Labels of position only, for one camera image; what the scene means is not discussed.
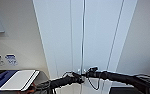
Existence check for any white door handle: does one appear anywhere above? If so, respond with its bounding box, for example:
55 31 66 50
76 68 82 75
82 67 89 72

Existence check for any white flat board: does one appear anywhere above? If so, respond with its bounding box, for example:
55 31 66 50
0 69 41 92

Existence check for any white wardrobe cabinet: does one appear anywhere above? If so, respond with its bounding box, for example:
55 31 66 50
32 0 139 94

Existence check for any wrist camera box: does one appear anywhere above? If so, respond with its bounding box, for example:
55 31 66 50
87 65 100 72

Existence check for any orange stool frame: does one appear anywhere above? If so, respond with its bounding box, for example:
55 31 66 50
26 83 38 94

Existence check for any blue labelled wall socket plate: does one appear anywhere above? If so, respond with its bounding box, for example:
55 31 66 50
4 53 18 66

